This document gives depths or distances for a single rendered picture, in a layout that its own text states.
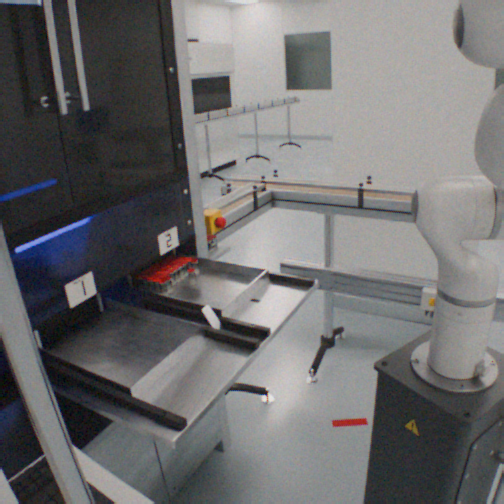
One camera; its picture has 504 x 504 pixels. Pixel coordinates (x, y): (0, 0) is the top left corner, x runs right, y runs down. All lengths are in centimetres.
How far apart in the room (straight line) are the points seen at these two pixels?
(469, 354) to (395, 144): 171
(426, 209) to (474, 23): 38
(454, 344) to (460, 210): 28
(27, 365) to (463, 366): 82
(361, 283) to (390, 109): 95
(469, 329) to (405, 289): 119
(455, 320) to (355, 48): 187
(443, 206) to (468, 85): 166
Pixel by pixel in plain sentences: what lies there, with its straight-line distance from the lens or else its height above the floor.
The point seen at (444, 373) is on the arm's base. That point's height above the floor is 88.
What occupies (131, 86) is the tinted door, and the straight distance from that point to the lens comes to 122.
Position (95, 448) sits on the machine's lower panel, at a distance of 133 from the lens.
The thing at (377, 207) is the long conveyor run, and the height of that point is 90.
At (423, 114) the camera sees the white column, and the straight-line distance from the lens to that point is 247.
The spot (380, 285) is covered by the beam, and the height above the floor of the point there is 51.
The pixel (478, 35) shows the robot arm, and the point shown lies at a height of 151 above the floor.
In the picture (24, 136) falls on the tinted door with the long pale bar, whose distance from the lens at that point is 100.
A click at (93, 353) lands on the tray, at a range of 112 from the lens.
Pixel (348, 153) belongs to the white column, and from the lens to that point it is 260.
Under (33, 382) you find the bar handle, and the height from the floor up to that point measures 127.
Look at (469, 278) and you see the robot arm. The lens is 88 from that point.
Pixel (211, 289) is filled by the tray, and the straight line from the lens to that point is 131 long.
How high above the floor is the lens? 148
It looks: 23 degrees down
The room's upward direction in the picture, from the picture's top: 4 degrees counter-clockwise
